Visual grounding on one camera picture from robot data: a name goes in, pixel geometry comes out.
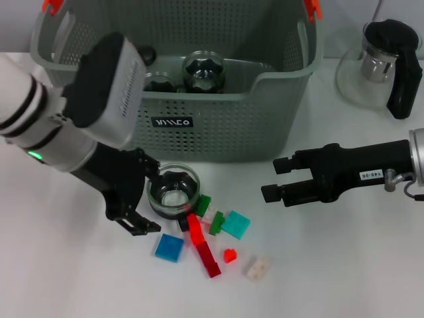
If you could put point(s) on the glass teacup black sleeve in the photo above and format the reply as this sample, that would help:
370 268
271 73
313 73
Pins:
159 84

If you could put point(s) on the dark red long brick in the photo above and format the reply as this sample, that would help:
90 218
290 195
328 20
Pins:
208 260

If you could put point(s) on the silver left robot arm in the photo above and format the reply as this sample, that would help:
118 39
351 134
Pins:
33 126

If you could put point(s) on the green toy brick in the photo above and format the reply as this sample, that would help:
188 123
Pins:
202 204
217 225

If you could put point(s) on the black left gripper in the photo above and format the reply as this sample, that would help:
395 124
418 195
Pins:
119 179

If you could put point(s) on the teal square toy brick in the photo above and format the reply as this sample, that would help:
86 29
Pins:
235 225

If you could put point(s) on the blue square toy brick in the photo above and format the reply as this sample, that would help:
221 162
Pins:
169 248

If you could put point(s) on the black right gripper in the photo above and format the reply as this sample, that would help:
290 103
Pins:
357 169

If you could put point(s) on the black clay teapot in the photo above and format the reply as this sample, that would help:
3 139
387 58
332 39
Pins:
149 54

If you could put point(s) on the bright red long brick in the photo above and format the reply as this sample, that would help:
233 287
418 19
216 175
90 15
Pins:
194 225

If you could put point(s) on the small white toy brick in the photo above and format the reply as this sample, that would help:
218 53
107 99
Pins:
212 212

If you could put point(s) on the translucent white toy brick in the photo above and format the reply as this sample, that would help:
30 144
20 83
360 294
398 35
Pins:
256 268

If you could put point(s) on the grey perforated plastic storage bin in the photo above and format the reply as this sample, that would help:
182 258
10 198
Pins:
232 132

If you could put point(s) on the tiny red toy brick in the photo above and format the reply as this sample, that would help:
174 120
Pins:
230 255

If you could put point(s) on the glass jar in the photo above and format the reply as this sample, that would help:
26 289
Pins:
174 198
203 73

